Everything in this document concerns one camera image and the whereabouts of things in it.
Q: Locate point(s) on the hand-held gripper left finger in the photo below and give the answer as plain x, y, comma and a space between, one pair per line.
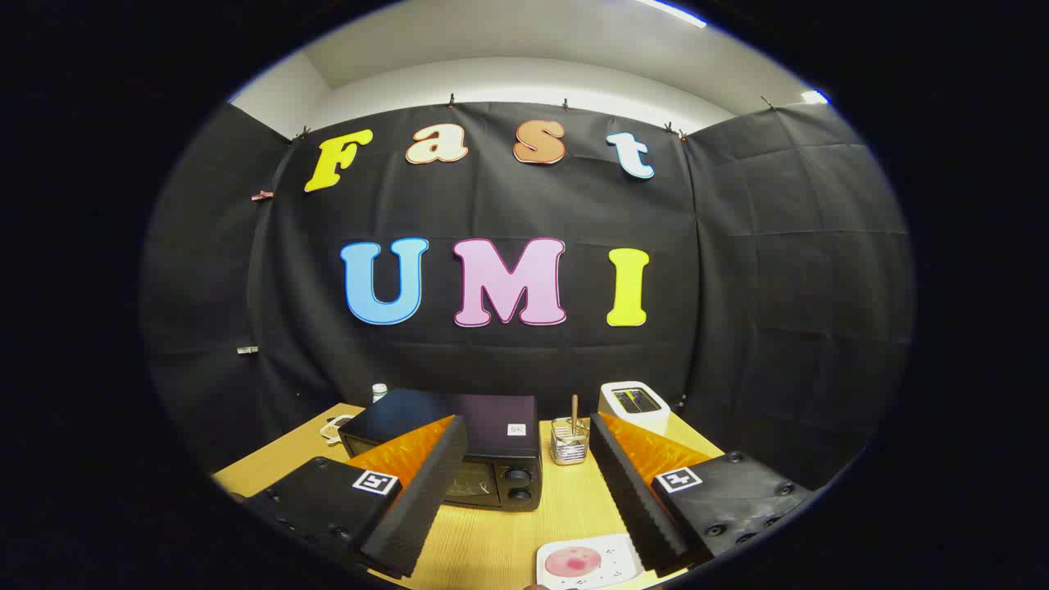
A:
426, 483

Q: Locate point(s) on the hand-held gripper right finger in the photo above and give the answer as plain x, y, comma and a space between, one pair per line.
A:
627, 483

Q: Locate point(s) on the white square plate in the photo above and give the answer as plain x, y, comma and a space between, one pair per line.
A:
616, 561

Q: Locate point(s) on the black toaster oven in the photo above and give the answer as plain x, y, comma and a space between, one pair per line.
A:
492, 422

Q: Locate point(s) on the pink ham slice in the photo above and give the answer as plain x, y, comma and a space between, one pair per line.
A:
572, 562

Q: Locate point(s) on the white pop-up toaster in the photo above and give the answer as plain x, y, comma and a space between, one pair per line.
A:
635, 401

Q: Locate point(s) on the wooden stick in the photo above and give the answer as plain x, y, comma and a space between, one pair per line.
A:
574, 410

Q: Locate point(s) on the small white bottle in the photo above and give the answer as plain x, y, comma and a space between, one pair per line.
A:
379, 393

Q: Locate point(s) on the black backdrop cloth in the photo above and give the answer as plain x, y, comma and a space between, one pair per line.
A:
492, 205

